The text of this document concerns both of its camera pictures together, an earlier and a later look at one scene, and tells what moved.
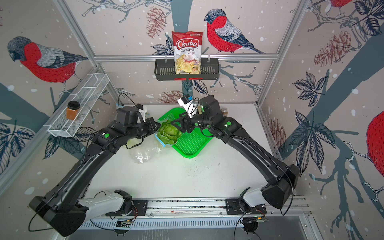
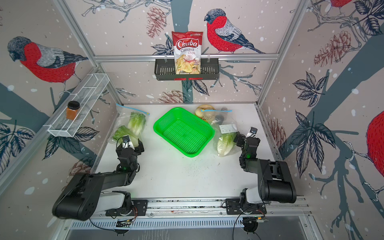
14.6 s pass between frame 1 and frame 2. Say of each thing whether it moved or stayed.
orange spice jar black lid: stayed
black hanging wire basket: stayed
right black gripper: moved
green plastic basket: stayed
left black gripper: moved
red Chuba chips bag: stayed
